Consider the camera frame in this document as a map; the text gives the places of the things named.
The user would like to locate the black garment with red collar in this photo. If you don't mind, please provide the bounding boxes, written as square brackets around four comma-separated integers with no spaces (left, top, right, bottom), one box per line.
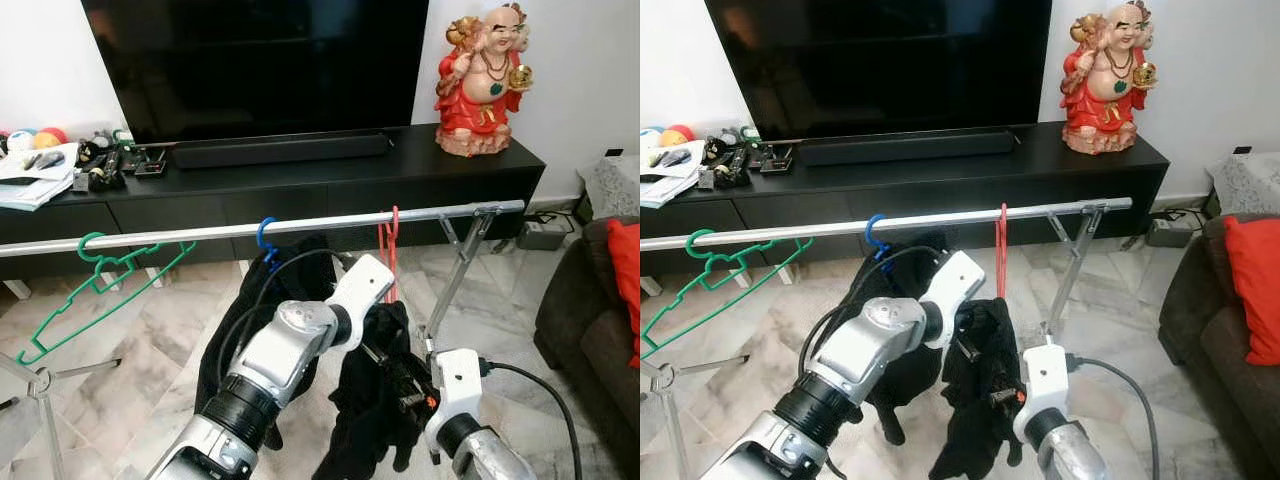
[312,298,443,480]
[928,296,1028,480]

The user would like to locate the green plastic clothes hanger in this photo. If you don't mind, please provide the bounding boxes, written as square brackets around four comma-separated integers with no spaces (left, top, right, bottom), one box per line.
[640,229,815,360]
[15,231,199,367]

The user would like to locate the red clothes hanger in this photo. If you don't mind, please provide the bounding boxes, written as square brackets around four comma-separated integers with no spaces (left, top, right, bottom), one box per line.
[994,202,1010,300]
[377,205,402,305]

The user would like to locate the blue clothes hanger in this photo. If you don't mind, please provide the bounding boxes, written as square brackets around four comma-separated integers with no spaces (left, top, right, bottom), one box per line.
[255,215,285,274]
[864,213,895,272]

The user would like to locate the plain black garment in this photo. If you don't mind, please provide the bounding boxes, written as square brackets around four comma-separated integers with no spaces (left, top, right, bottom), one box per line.
[835,233,963,447]
[195,233,338,451]

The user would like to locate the black low TV cabinet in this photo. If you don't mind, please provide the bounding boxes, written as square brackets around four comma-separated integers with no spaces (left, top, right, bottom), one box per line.
[640,124,1171,296]
[0,124,547,299]

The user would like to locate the dark brown sofa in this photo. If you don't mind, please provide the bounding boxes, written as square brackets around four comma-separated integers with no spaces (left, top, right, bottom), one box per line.
[533,215,641,480]
[1157,212,1280,453]

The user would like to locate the silver metal clothes rack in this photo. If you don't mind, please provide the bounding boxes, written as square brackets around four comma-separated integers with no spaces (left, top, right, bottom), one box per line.
[0,198,529,480]
[640,196,1135,480]

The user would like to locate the black soundbar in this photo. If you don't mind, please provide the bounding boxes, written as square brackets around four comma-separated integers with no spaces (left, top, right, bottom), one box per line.
[169,130,394,170]
[794,129,1019,168]

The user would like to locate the red sofa cushion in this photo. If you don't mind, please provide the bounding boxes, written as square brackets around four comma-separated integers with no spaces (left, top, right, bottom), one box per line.
[1222,214,1280,367]
[604,219,641,367]

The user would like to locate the red laughing Buddha statue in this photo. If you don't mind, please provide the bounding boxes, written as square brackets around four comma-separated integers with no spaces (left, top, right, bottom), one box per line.
[1059,2,1159,157]
[434,2,535,159]

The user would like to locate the grey lace table cloth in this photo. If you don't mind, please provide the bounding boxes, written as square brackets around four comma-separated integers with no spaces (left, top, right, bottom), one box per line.
[1204,150,1280,217]
[575,153,641,223]

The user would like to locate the large black television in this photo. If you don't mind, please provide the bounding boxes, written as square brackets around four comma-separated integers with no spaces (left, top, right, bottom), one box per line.
[705,0,1054,142]
[82,0,432,145]

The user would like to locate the black tape dispenser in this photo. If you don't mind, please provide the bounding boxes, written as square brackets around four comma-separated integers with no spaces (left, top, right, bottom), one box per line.
[697,158,751,191]
[72,160,128,193]

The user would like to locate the stack of white papers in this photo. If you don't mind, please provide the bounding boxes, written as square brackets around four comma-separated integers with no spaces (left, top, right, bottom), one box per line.
[0,142,82,212]
[640,140,707,210]

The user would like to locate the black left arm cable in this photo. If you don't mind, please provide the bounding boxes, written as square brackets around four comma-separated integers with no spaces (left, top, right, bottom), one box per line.
[213,247,348,393]
[796,244,943,383]

